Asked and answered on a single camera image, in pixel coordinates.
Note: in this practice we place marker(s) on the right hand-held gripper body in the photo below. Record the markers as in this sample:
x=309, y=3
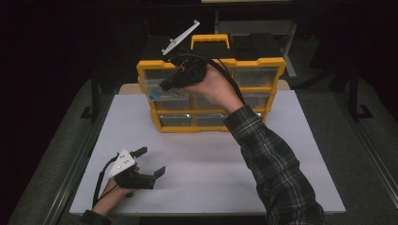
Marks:
x=192, y=72

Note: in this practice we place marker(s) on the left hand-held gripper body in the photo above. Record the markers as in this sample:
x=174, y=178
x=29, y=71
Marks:
x=122, y=164

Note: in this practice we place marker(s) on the clear plastic organizer drawer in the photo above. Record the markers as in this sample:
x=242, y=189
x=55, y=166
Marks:
x=178, y=95

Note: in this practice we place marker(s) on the blue binder clip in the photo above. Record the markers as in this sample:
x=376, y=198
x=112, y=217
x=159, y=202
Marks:
x=155, y=94

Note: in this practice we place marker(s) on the yellow plastic organizer cabinet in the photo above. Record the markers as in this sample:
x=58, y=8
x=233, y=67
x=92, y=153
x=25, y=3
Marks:
x=209, y=128

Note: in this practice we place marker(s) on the person's right hand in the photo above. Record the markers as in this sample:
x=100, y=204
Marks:
x=219, y=90

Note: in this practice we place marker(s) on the person's left hand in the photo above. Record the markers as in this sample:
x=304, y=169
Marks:
x=109, y=197

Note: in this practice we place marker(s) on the set of clear drawers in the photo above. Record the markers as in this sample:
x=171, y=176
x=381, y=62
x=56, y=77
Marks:
x=255, y=76

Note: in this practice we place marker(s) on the black metal stand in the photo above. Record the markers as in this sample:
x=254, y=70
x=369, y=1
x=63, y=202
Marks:
x=94, y=93
x=353, y=93

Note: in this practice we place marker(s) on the grey metal shelf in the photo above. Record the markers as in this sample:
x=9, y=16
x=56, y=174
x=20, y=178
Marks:
x=250, y=26

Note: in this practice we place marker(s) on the metal table frame rail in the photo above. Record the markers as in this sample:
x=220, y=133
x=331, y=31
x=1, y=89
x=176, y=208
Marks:
x=375, y=159
x=79, y=162

